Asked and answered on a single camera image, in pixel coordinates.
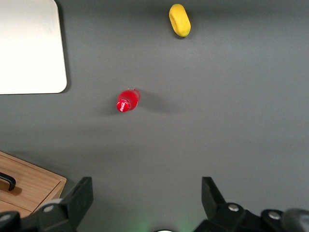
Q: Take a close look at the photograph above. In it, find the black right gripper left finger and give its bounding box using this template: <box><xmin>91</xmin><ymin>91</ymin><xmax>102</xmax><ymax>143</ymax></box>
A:
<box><xmin>36</xmin><ymin>176</ymin><xmax>94</xmax><ymax>232</ymax></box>

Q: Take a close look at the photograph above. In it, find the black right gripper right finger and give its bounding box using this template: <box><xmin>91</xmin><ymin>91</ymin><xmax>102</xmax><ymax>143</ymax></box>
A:
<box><xmin>194</xmin><ymin>176</ymin><xmax>266</xmax><ymax>232</ymax></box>

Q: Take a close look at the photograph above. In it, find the oak drawer with black handle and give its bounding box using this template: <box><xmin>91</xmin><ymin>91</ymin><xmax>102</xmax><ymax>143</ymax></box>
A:
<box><xmin>0</xmin><ymin>154</ymin><xmax>61</xmax><ymax>211</ymax></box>

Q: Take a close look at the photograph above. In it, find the black metal drawer handle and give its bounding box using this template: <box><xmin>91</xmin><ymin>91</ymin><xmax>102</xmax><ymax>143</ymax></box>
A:
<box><xmin>0</xmin><ymin>172</ymin><xmax>17</xmax><ymax>192</ymax></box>

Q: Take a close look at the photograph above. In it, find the oak wooden drawer cabinet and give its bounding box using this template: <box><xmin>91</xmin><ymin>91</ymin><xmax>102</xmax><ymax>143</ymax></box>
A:
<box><xmin>0</xmin><ymin>151</ymin><xmax>68</xmax><ymax>218</ymax></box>

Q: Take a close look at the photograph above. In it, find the red cola bottle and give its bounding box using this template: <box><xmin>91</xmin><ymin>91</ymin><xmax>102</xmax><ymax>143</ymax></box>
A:
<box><xmin>116</xmin><ymin>88</ymin><xmax>141</xmax><ymax>114</ymax></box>

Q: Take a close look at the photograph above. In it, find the beige plastic tray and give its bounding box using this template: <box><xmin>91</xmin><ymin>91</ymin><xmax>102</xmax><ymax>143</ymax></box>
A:
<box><xmin>0</xmin><ymin>0</ymin><xmax>68</xmax><ymax>95</ymax></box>

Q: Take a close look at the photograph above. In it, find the yellow foam sponge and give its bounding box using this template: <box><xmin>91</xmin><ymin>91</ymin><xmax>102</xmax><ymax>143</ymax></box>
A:
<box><xmin>169</xmin><ymin>3</ymin><xmax>192</xmax><ymax>38</ymax></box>

